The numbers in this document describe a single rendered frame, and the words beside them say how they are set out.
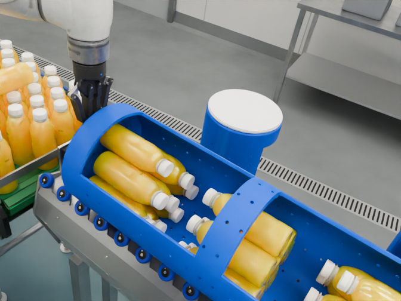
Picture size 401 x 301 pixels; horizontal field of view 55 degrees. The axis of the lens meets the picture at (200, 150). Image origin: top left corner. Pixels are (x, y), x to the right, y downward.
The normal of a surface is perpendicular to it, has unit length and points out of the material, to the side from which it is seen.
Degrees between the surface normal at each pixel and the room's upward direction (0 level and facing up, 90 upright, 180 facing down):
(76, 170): 71
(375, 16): 90
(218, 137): 90
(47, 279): 0
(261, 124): 0
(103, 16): 92
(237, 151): 90
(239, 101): 0
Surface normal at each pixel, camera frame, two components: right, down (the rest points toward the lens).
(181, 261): -0.56, 0.38
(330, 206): 0.14, -0.77
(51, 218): -0.50, 0.16
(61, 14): -0.27, 0.66
